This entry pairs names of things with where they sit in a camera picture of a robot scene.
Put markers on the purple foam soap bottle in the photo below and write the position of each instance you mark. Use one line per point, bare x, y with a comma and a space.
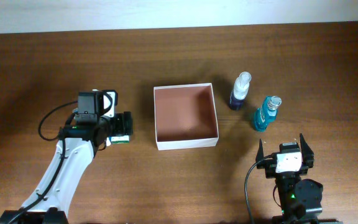
240, 91

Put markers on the white cardboard box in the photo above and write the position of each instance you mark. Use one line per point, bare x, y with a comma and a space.
185, 116

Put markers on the teal mouthwash bottle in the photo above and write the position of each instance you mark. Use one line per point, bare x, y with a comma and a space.
267, 113

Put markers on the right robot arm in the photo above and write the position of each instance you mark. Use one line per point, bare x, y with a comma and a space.
300, 199

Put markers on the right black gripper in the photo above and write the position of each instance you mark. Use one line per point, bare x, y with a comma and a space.
307, 158

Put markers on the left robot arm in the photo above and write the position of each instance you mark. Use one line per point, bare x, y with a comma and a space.
76, 147

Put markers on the green white soap packet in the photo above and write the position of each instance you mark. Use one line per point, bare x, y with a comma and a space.
119, 139

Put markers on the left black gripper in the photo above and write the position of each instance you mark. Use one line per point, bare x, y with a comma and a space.
123, 123

